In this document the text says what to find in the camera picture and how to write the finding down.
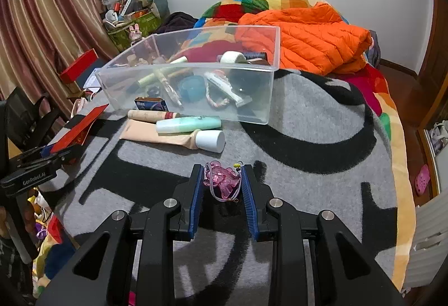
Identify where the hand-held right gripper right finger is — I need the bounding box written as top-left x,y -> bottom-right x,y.
241,163 -> 407,306

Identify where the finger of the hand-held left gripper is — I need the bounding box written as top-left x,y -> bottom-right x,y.
35,143 -> 85,170
14,147 -> 53,168

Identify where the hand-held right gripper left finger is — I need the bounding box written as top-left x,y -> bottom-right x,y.
35,163 -> 205,306

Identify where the red gift box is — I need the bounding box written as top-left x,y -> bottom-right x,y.
51,105 -> 110,153

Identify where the pink charm with cord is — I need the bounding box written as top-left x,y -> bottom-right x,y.
204,161 -> 244,203

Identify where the white braided rope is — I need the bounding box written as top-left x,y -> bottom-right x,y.
206,82 -> 232,108

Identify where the clear plastic storage box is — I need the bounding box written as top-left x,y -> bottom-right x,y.
94,25 -> 281,125

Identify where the teal tape roll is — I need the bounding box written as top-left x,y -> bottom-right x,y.
178,76 -> 205,101

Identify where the white marker with print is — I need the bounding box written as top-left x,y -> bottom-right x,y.
204,72 -> 252,108

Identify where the white bandage roll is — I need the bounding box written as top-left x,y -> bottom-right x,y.
220,51 -> 247,65

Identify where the black chair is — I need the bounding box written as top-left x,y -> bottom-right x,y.
5,87 -> 65,150

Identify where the beige tube with white cap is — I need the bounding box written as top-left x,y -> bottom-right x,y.
119,119 -> 226,153

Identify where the grey and black blanket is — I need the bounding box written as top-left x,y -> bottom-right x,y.
38,69 -> 398,306

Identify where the blue notebook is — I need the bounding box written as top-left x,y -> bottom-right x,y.
84,73 -> 102,89

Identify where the mint green tube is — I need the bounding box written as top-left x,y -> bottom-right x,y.
156,116 -> 223,134

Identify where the long red box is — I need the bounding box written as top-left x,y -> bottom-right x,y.
59,49 -> 99,83

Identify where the beige tube with red band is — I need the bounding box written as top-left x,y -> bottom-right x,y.
127,109 -> 181,122

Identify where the small dark blue box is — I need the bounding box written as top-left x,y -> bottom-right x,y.
135,98 -> 168,112

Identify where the green fabric bag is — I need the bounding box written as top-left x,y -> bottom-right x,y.
107,12 -> 162,51

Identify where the pink rabbit toy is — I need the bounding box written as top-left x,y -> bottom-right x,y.
128,24 -> 145,45

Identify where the striped brown curtain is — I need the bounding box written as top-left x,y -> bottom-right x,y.
0,0 -> 116,107

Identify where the colourful patchwork blanket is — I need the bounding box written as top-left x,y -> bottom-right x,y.
194,0 -> 417,293

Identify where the dark purple cloth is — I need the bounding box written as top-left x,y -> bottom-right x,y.
159,12 -> 200,37

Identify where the pink clog shoe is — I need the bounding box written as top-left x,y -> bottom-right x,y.
415,164 -> 430,196

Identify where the orange puffer jacket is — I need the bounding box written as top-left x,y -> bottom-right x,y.
235,3 -> 373,76

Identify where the white slatted panel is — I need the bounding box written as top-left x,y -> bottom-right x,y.
402,197 -> 448,287

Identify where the grey backpack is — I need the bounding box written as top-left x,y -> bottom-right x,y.
367,30 -> 381,68

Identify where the white handbag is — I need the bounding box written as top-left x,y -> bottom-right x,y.
429,120 -> 448,156

